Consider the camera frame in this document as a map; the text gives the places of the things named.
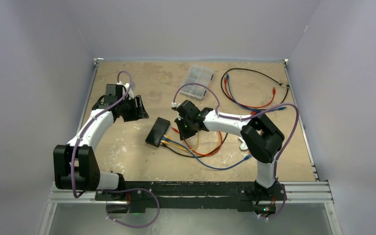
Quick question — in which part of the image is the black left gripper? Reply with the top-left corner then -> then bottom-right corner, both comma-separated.
118,95 -> 148,122

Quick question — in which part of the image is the red ethernet cable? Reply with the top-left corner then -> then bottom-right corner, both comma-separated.
171,127 -> 224,157
223,77 -> 278,110

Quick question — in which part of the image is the black network switch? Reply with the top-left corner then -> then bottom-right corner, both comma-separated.
145,117 -> 170,148

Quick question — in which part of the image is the blue ethernet cable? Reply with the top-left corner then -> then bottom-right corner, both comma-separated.
225,73 -> 287,113
161,138 -> 253,171

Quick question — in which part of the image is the yellow ethernet cable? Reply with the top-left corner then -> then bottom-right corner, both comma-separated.
163,131 -> 202,153

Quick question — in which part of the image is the clear plastic parts box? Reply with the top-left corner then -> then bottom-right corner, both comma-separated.
180,65 -> 214,100

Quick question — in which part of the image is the black ethernet cable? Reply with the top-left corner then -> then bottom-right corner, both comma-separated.
220,68 -> 291,111

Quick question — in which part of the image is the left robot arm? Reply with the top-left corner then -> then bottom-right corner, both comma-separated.
53,82 -> 149,200

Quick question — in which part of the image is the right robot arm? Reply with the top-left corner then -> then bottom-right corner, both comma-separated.
171,100 -> 285,199

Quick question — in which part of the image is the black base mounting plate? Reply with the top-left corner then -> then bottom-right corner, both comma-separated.
95,181 -> 287,214

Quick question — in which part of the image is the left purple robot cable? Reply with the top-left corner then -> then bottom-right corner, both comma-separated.
70,70 -> 160,229

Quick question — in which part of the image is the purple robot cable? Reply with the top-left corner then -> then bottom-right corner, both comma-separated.
70,70 -> 160,229
171,82 -> 300,220

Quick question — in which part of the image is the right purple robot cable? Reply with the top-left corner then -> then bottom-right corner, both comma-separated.
171,82 -> 300,220

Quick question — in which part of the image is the aluminium frame rail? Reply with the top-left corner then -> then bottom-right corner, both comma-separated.
48,182 -> 333,204

